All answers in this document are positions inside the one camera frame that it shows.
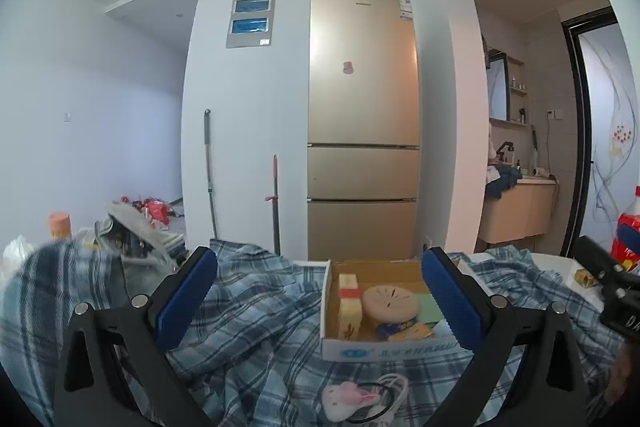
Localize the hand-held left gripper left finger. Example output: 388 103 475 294
52 246 219 427

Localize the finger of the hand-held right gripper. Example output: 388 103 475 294
570 234 640 308

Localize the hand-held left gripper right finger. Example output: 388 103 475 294
421 247 591 427

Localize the light green sheet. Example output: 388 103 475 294
417 294 443 323

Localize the round tub with pink lid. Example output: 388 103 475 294
362 285 421 340

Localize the yellow packet with red band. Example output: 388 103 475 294
337 273 363 340

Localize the white cardboard box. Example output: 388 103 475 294
320 259 468 362

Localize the white pink soft toy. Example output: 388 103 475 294
322 382 378 422

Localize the person's right hand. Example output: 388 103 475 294
606 341 640 413

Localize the red and blue printed bag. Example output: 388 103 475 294
611 187 640 273

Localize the blue plaid shirt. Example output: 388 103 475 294
0 237 626 427

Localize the grey fabric item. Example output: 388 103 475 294
75 201 191 273

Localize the pile of red bags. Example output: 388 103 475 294
120 194 171 225

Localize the beige vanity cabinet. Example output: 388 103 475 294
477 179 558 244

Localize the blue clothes heap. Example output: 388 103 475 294
485 163 523 200

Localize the frosted glass door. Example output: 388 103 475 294
562 7 640 258

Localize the orange cup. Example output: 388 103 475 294
48 212 71 238

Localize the white plastic bag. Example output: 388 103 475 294
2 234 36 280

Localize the gold refrigerator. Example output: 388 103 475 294
306 0 421 262

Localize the grey electric panel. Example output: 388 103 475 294
225 0 277 50

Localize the white cable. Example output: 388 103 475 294
375 373 408 408

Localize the pink white charger with cable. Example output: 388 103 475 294
345 382 401 425

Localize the dark red broom handle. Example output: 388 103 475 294
262 154 281 255

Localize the grey mop handle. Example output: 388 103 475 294
202 108 219 240

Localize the wall niche shelf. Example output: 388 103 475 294
510 59 528 125

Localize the wall mirror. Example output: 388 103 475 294
487 49 511 122

